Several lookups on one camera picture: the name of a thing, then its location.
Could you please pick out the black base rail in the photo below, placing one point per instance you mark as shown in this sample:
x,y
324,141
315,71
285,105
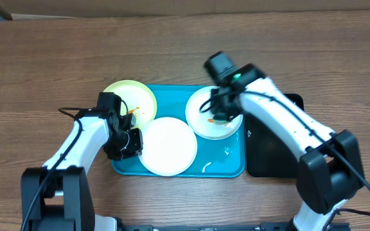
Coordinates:
x,y
266,226

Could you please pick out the white plate front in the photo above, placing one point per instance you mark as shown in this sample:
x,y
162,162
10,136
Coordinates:
x,y
169,146

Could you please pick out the yellow-green plate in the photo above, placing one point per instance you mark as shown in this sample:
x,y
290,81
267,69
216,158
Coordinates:
x,y
139,98

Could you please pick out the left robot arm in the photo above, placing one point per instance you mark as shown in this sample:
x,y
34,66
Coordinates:
x,y
57,196

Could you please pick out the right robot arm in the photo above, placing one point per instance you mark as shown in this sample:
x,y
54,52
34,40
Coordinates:
x,y
329,166

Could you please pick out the teal plastic tray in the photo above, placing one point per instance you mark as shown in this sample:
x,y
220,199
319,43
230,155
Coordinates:
x,y
224,158

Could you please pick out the green yellow sponge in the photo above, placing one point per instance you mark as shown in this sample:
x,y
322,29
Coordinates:
x,y
217,121

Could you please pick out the black rectangular tray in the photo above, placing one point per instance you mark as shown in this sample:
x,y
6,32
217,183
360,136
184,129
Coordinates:
x,y
266,154

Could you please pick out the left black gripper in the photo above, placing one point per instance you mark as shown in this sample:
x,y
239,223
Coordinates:
x,y
133,150

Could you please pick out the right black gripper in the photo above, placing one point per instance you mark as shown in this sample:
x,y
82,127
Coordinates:
x,y
220,109

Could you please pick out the white plate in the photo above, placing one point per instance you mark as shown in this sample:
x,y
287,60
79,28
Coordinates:
x,y
202,123
169,146

